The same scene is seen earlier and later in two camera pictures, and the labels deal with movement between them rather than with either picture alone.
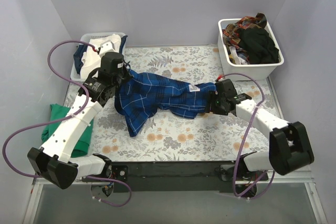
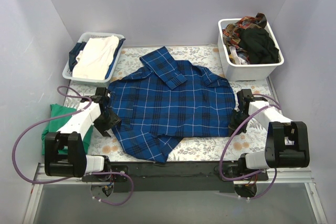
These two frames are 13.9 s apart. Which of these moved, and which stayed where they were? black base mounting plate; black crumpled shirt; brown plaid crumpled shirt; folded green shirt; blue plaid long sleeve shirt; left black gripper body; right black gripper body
Moved: right black gripper body; blue plaid long sleeve shirt; left black gripper body
Stayed: brown plaid crumpled shirt; black base mounting plate; black crumpled shirt; folded green shirt
